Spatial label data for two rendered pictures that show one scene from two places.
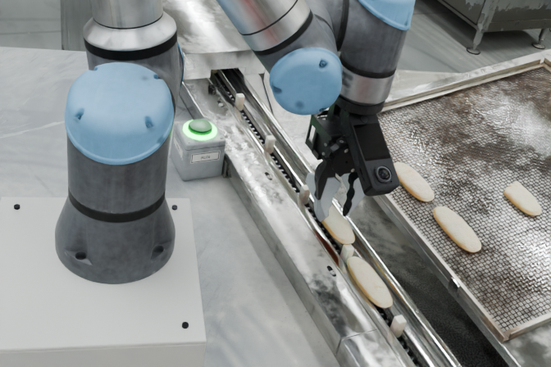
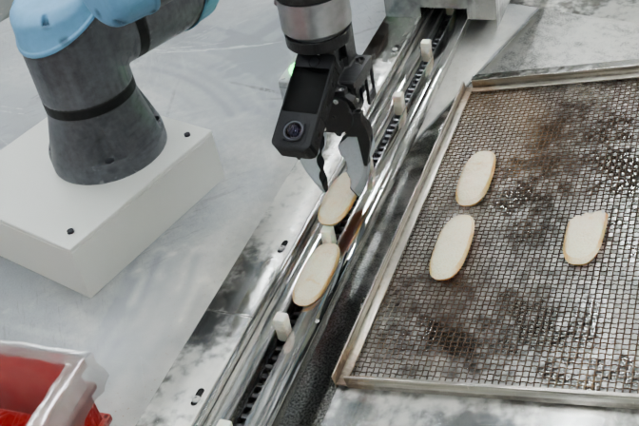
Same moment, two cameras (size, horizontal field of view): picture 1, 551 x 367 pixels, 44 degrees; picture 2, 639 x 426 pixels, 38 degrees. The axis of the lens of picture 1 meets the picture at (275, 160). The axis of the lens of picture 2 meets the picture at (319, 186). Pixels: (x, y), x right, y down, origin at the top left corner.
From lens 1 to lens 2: 0.89 m
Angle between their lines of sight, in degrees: 47
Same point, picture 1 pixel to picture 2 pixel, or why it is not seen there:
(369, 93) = (290, 26)
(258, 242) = not seen: hidden behind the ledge
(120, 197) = (47, 93)
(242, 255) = (255, 209)
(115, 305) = (48, 197)
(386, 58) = not seen: outside the picture
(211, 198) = not seen: hidden behind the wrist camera
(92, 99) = not seen: outside the picture
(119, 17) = not seen: outside the picture
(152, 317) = (59, 216)
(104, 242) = (53, 137)
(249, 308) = (202, 258)
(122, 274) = (67, 172)
